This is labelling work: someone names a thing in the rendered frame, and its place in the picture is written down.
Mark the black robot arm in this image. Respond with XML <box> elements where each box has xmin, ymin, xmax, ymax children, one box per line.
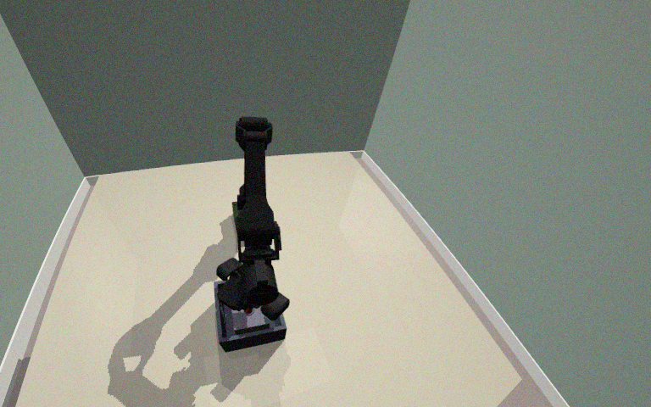
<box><xmin>216</xmin><ymin>116</ymin><xmax>281</xmax><ymax>311</ymax></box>

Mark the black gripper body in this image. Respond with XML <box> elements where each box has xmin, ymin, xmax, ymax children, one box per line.
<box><xmin>216</xmin><ymin>257</ymin><xmax>290</xmax><ymax>321</ymax></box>

